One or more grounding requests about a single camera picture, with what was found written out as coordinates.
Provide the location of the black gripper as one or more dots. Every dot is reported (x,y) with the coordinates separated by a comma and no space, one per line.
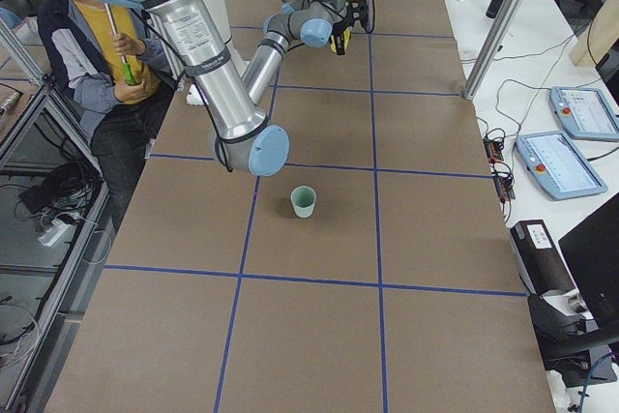
(339,35)

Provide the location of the yellow cup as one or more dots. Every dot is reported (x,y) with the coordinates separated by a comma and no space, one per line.
(339,42)

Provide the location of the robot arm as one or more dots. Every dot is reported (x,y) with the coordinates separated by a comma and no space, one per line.
(244,136)
(312,23)

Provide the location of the light green cup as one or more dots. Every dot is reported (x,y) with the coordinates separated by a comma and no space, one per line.
(303,199)

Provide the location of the near teach pendant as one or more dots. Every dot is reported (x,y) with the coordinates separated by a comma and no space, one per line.
(558,166)

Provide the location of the teach pendant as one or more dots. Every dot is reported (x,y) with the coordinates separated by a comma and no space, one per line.
(584,113)
(558,166)

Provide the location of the seated person yellow shirt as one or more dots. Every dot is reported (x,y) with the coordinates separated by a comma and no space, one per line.
(104,60)

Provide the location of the far teach pendant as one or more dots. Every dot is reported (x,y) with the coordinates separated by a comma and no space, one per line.
(584,113)

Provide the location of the brown cardboard box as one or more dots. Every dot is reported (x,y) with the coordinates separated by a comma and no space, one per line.
(539,262)

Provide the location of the black monitor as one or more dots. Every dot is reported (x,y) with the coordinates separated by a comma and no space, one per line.
(590,251)

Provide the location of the white power strip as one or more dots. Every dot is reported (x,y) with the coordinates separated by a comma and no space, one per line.
(54,232)

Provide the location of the aluminium frame post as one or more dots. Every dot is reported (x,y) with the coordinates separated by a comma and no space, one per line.
(494,38)

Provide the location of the wooden post with black board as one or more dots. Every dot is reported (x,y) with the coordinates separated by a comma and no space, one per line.
(598,38)

